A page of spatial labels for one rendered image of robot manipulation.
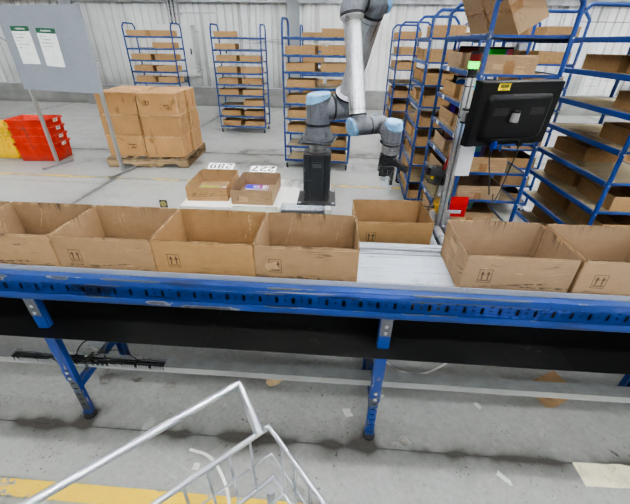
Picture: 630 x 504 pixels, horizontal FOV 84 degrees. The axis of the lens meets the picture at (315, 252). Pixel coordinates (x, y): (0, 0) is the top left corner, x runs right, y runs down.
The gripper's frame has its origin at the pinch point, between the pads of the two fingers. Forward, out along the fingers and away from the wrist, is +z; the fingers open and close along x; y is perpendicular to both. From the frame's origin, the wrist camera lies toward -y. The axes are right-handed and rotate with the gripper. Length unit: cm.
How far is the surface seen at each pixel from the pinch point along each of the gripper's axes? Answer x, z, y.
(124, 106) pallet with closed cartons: -327, 49, 338
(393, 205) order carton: 0.1, 10.8, -4.1
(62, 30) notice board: -299, -45, 370
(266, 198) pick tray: -23, 22, 75
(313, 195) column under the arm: -30, 22, 44
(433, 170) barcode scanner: -10.4, -6.9, -25.2
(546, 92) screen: -9, -50, -70
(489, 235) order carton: 50, -4, -38
